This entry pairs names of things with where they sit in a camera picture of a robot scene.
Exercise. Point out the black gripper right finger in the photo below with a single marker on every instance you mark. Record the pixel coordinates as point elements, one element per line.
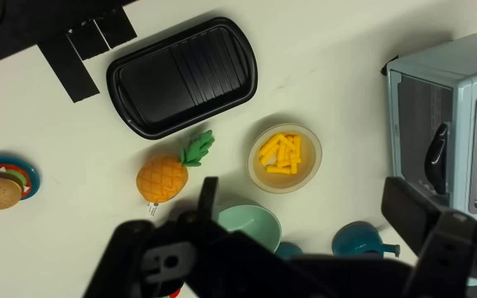
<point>447,248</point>

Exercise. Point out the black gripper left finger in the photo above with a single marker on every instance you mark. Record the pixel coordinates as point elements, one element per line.
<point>155,253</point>

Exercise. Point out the yellow toy potato fries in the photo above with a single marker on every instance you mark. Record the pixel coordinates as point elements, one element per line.
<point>281,154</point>

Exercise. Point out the white bowl of yellow fries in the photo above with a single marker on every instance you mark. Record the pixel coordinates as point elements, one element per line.
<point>304,165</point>

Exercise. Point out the mint green bowl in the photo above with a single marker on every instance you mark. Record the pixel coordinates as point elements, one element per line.
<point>248,223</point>

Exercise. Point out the small blue plate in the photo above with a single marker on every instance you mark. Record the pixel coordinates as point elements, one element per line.
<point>31,175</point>

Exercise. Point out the orange toy pineapple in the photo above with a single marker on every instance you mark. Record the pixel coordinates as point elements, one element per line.
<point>160,175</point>

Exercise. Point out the light blue toy oven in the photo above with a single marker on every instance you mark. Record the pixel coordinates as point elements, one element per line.
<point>470,109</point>

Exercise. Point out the black rectangular tray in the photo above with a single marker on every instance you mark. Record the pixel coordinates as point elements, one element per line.
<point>182,76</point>

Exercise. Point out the long black tape strip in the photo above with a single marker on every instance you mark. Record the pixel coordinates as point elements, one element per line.
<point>66,71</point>

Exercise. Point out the square black tape piece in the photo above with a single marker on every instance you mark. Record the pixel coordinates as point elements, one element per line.
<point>86,39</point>
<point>116,26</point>

